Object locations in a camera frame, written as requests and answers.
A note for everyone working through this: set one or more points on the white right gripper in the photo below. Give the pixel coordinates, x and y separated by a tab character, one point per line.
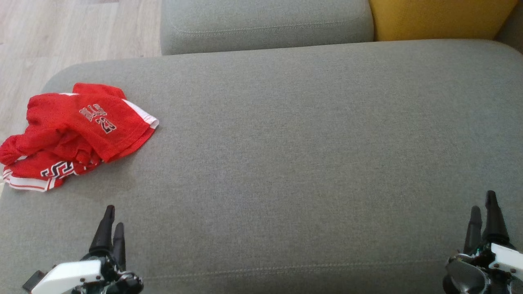
470	273

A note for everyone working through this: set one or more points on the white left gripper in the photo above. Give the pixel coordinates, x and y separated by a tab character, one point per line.
73	275

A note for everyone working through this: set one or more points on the red jersey with black-white print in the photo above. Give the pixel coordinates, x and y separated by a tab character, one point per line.
32	169

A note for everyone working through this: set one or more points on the red shorts with white trim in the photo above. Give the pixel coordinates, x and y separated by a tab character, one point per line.
102	122

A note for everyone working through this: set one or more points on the large grey sofa seat cushion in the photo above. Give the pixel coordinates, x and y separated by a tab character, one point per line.
286	143

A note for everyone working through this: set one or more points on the mustard yellow cushion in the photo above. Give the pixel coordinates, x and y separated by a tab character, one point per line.
437	18

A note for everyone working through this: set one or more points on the grey sofa back cushion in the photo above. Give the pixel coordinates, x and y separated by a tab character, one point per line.
265	24

